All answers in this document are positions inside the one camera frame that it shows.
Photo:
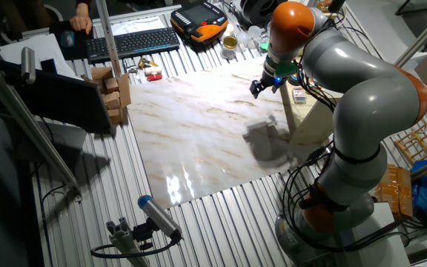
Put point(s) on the black mouse pad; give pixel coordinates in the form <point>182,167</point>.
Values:
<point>56,33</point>

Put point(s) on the beige wooden shelf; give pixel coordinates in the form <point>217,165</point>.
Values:
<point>310,130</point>

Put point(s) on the white paper stack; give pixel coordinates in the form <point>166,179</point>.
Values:
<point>39,48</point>

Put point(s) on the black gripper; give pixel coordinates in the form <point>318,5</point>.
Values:
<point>273,82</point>

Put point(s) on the black round spool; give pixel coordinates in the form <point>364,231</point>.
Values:
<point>263,10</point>

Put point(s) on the orange box stack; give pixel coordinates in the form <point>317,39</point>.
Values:
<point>395,189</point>

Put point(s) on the open cardboard carton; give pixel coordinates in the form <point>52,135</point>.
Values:
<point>124,91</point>

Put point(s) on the slanted aluminium frame beam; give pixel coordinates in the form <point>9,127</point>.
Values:
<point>24,118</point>

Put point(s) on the translucent plastic container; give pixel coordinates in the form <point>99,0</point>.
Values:
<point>254,32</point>
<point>242,38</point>

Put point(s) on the small cardboard box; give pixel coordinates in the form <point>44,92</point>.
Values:
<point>111,85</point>
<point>111,101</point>
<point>115,115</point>

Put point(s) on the black computer keyboard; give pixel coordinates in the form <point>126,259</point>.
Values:
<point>133,43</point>

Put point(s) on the white egg-shaped bottle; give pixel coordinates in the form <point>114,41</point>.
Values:
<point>228,31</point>

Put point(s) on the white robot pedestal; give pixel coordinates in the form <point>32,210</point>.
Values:
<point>376,237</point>

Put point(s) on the silver camera blue cap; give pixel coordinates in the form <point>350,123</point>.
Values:
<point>159,217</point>

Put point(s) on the printed paper sheet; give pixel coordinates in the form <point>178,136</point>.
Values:
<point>135,25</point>

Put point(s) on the silver depth camera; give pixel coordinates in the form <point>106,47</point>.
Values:
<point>28,65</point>

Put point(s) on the glass jar gold lid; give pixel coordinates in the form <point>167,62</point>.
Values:
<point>230,46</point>

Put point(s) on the black flat monitor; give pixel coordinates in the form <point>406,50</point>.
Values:
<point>61,100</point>

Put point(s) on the slotted aluminium post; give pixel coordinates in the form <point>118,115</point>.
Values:
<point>108,37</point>

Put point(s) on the wooden slat rack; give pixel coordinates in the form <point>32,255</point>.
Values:
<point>419,142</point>

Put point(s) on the white marble pattern sheet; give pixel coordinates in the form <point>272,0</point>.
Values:
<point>198,130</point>

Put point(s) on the dark computer mouse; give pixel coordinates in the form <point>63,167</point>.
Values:
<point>67,38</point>

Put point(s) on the person's bare hand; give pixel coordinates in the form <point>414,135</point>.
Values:
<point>81,21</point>

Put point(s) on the orange black teach pendant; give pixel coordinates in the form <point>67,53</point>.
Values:
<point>198,20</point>

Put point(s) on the black camera clamp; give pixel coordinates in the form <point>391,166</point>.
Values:
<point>143,233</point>

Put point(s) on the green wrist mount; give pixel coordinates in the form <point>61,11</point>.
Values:
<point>285,68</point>

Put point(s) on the short aluminium profile stub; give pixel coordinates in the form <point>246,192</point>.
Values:
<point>124,241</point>

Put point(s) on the white pipe fitting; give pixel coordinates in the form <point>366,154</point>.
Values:
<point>153,70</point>

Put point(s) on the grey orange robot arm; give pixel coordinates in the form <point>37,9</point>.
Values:
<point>369,100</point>

